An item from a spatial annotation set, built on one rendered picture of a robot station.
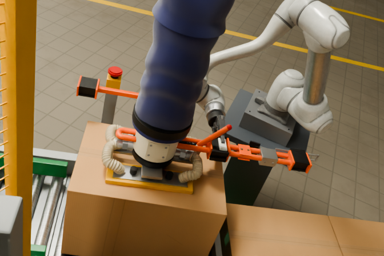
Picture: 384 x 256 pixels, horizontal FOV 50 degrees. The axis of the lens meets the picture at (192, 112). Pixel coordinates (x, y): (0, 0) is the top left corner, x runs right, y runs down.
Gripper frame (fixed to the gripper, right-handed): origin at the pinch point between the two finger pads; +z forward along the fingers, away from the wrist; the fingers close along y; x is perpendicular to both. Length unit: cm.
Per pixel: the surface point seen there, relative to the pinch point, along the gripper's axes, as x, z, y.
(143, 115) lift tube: 34.1, 7.5, -16.3
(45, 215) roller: 66, 1, 53
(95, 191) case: 46, 19, 13
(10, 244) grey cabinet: 54, 96, -66
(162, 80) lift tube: 31.0, 9.6, -33.3
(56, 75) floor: 94, -183, 106
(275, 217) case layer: -47, -13, 53
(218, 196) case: -1.1, 13.9, 12.9
